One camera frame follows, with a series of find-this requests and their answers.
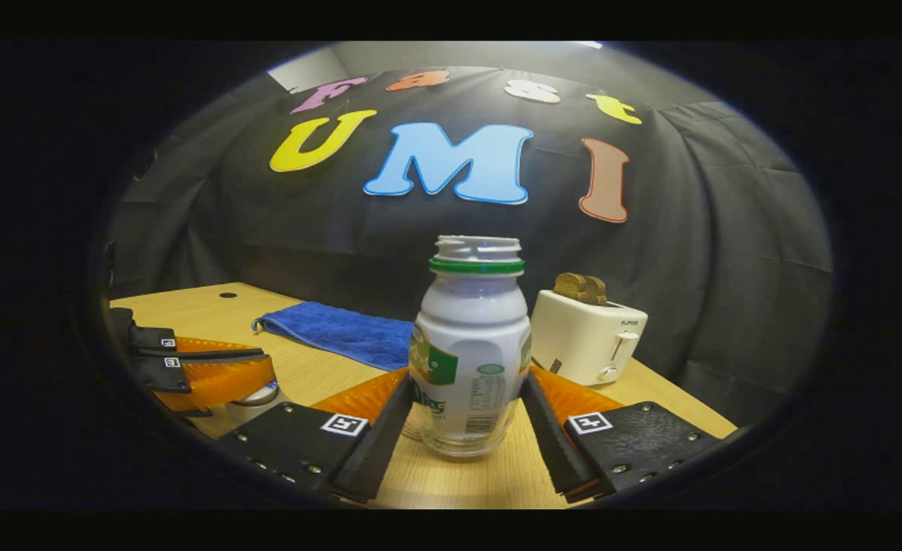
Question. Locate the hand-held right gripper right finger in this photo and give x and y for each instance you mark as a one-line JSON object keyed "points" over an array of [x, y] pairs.
{"points": [[554, 444]]}

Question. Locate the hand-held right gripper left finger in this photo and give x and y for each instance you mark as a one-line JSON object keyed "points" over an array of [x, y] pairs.
{"points": [[382, 444]]}

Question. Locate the black backdrop cloth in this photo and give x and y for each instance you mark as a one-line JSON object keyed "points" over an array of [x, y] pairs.
{"points": [[688, 229]]}

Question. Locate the brown toast slice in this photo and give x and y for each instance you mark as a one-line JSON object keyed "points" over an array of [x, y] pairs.
{"points": [[597, 291], [571, 287]]}

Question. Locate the white plastic water bottle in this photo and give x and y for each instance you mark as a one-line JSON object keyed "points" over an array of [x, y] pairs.
{"points": [[470, 329]]}

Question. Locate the blue towel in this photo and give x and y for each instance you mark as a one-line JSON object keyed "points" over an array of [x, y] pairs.
{"points": [[343, 333]]}

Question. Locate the ceiling light panel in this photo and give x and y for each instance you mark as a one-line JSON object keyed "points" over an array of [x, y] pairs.
{"points": [[588, 44]]}

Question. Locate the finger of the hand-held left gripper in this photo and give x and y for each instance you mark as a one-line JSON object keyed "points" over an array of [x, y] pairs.
{"points": [[161, 376], [213, 354]]}

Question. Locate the white toaster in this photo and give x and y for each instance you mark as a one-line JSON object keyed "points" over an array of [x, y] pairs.
{"points": [[581, 340]]}

